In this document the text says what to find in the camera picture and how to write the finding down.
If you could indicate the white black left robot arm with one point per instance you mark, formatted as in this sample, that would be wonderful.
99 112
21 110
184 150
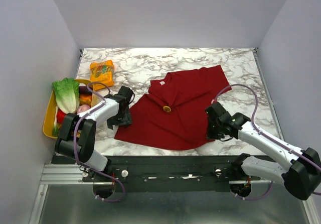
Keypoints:
76 138

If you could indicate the toy green onion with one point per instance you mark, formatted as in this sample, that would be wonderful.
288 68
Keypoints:
56 130

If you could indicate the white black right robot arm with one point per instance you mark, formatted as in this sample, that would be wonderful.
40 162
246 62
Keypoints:
297 169

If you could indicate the toy purple eggplant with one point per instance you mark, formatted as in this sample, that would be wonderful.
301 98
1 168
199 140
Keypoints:
84 90

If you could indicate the toy orange pumpkin piece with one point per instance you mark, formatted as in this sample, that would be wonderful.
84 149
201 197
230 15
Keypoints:
85 99

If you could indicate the orange snack packet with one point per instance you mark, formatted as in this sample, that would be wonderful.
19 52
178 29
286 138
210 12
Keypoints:
103 73

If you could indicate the toy pink onion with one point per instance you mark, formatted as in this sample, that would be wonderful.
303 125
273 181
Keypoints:
83 108

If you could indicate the toy green lettuce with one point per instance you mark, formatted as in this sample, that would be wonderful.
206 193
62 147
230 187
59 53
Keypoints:
67 95

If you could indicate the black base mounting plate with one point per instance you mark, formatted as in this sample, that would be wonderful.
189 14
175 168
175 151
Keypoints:
164 174

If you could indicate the aluminium frame rail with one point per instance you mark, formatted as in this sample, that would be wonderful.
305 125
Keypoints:
64 197

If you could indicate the toy red bell pepper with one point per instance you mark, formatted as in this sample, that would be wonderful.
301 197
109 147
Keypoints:
60 116

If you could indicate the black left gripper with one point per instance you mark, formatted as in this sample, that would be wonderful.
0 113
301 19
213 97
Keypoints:
127 120

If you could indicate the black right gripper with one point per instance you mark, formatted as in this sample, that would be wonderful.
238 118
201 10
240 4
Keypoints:
212 130

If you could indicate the red t-shirt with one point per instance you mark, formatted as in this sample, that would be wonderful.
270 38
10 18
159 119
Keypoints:
188 93

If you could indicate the yellow plastic basket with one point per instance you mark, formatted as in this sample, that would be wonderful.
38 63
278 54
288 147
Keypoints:
50 117

